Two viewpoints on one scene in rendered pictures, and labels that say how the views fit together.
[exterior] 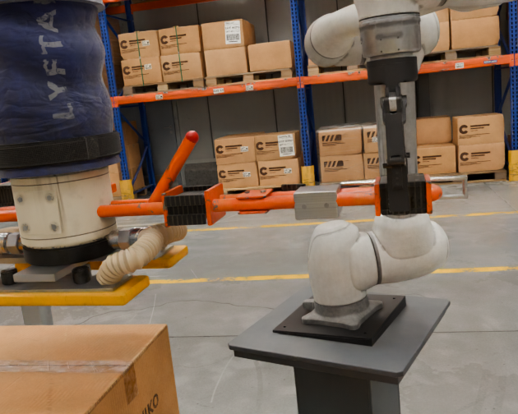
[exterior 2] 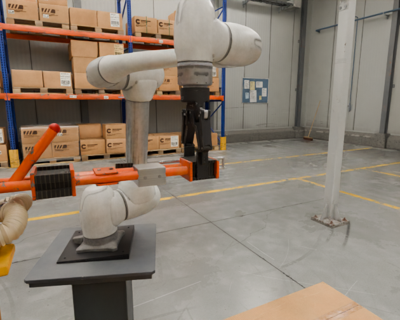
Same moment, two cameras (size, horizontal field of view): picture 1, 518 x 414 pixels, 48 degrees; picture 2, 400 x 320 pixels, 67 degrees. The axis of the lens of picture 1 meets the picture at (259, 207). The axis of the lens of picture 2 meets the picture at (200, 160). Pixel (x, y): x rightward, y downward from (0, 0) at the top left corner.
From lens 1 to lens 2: 39 cm
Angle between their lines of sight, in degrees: 39
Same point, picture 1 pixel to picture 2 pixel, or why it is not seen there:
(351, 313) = (111, 240)
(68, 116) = not seen: outside the picture
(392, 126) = (205, 127)
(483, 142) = (119, 138)
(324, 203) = (157, 175)
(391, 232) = (134, 188)
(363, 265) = (118, 210)
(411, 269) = (143, 209)
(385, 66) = (197, 91)
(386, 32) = (200, 71)
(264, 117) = not seen: outside the picture
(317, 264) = (89, 213)
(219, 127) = not seen: outside the picture
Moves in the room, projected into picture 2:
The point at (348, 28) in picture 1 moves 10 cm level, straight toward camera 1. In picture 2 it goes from (136, 65) to (146, 62)
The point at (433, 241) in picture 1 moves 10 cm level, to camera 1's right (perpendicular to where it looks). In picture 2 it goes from (154, 192) to (171, 188)
